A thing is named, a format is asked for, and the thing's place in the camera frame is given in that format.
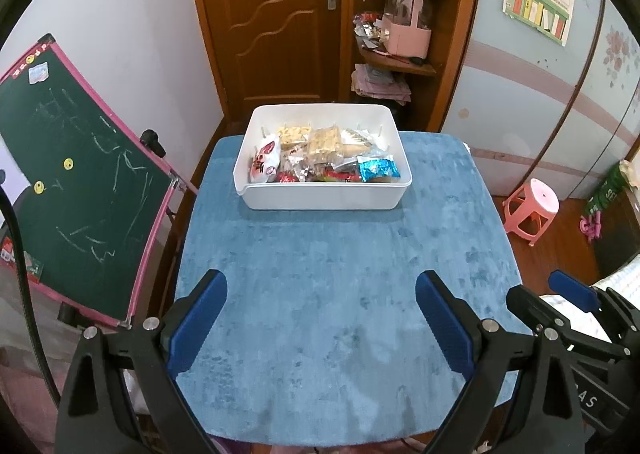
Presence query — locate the dark red jujube packet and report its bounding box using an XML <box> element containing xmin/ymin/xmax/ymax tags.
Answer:
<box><xmin>276</xmin><ymin>171</ymin><xmax>299</xmax><ymax>183</ymax></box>

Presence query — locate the blue white candy packet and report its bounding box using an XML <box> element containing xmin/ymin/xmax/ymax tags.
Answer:
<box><xmin>357</xmin><ymin>156</ymin><xmax>400</xmax><ymax>182</ymax></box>

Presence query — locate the red white snack packet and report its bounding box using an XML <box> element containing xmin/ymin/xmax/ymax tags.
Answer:
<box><xmin>248</xmin><ymin>136</ymin><xmax>281</xmax><ymax>183</ymax></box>

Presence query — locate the large clear cracker bag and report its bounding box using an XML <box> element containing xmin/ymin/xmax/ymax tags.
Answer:
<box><xmin>341</xmin><ymin>128</ymin><xmax>388</xmax><ymax>158</ymax></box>

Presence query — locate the peanut candy clear packet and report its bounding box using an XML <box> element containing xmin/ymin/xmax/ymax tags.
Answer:
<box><xmin>307</xmin><ymin>126</ymin><xmax>343</xmax><ymax>162</ymax></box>

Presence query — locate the yellow rice cracker packet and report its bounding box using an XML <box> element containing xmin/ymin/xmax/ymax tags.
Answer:
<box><xmin>278</xmin><ymin>126</ymin><xmax>311</xmax><ymax>150</ymax></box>

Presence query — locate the pink toy on floor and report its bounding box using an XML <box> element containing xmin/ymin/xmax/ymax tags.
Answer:
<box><xmin>579</xmin><ymin>211</ymin><xmax>602</xmax><ymax>243</ymax></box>

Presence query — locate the pink plastic stool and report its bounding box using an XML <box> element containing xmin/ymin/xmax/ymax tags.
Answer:
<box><xmin>502</xmin><ymin>178</ymin><xmax>560</xmax><ymax>247</ymax></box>

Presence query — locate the blue towel table cover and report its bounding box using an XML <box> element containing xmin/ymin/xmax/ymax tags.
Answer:
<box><xmin>176</xmin><ymin>132</ymin><xmax>523</xmax><ymax>446</ymax></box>

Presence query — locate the white plastic storage bin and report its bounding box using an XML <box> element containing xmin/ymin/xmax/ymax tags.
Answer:
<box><xmin>233</xmin><ymin>103</ymin><xmax>412</xmax><ymax>210</ymax></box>

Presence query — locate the folded pink clothes stack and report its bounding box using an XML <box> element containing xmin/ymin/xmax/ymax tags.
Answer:
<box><xmin>350</xmin><ymin>64</ymin><xmax>411</xmax><ymax>105</ymax></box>

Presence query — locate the pink basket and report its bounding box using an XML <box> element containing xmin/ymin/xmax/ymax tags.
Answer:
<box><xmin>382</xmin><ymin>0</ymin><xmax>433</xmax><ymax>60</ymax></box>

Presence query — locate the wooden corner shelf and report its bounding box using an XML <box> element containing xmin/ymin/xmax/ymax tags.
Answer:
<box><xmin>338</xmin><ymin>0</ymin><xmax>477</xmax><ymax>132</ymax></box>

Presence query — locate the brown wooden door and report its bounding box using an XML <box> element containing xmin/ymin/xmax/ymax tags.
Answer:
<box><xmin>196</xmin><ymin>0</ymin><xmax>342</xmax><ymax>122</ymax></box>

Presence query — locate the green bag by wall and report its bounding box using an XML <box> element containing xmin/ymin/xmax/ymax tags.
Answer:
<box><xmin>584</xmin><ymin>159</ymin><xmax>634</xmax><ymax>217</ymax></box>

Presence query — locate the green chalkboard pink frame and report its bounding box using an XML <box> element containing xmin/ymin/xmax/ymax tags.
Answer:
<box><xmin>1</xmin><ymin>34</ymin><xmax>192</xmax><ymax>327</ymax></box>

